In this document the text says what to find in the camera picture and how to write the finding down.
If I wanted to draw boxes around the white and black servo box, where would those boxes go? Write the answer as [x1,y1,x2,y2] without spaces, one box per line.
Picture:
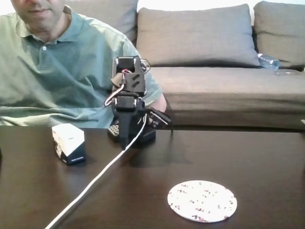
[51,124,87,166]

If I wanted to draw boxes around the person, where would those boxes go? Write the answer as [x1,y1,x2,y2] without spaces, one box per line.
[0,0,167,127]

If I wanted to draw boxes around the wide grey sofa back cushion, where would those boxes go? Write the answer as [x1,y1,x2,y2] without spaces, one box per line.
[136,3,261,68]

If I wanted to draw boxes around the grey fabric sofa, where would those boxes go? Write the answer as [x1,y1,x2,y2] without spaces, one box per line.
[62,0,305,131]

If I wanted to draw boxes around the round white patterned coaster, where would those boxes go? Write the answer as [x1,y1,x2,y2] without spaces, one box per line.
[167,180,238,223]

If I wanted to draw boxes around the clear plastic water bottle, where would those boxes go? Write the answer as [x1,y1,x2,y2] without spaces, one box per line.
[257,53,281,70]

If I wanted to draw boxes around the clear glass dish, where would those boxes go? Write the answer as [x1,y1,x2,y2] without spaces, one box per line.
[274,69,302,77]

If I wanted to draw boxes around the red and white servo wires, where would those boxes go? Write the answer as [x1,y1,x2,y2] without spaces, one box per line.
[104,69,128,108]

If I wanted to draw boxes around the white cable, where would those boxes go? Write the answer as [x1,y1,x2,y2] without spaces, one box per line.
[44,114,147,229]

